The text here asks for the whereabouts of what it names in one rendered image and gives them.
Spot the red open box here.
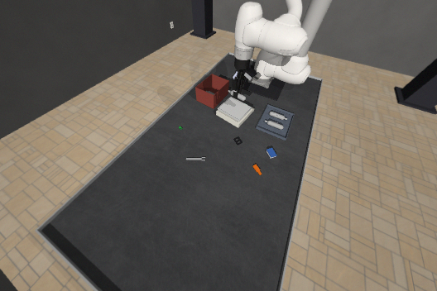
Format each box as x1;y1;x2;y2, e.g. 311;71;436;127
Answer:
195;74;229;109

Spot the blue rectangular box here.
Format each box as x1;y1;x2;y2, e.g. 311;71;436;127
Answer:
267;148;276;158

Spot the white digital scale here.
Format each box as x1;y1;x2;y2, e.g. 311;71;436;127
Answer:
216;97;255;128

